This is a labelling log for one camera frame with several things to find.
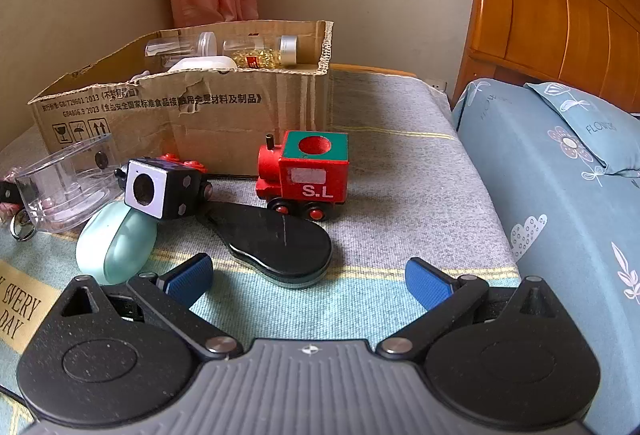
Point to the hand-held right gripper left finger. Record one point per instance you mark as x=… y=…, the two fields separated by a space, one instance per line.
x=190 y=280

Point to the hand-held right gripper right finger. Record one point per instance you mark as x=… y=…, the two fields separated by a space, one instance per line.
x=430 y=282

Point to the black oval case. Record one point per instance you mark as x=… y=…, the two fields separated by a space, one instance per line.
x=275 y=240

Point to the brown cardboard box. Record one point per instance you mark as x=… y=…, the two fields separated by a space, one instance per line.
x=225 y=125

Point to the white plastic bottle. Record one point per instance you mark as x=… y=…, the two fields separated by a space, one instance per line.
x=200 y=63

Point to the clear bottle of yellow capsules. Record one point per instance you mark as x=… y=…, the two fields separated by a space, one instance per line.
x=255 y=57

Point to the clear plastic jar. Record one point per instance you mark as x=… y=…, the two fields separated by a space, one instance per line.
x=170 y=46

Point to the mint egg-shaped case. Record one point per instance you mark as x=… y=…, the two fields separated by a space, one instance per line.
x=115 y=240

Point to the black white cube toy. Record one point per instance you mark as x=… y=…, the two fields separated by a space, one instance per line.
x=175 y=195

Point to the checked printed blanket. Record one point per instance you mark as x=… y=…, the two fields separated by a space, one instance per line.
x=400 y=165

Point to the blue flowered bed sheet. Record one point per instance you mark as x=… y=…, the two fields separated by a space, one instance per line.
x=525 y=190

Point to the clear round plastic case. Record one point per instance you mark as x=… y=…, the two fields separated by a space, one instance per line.
x=65 y=195

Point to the red toy train engine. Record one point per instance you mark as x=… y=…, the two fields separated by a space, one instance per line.
x=310 y=175

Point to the blue flowered pillow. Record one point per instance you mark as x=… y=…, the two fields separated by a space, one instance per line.
x=600 y=130

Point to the wooden bed headboard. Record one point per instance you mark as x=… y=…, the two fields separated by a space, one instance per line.
x=540 y=15

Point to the white wall socket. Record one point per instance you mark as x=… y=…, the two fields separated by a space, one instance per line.
x=437 y=84

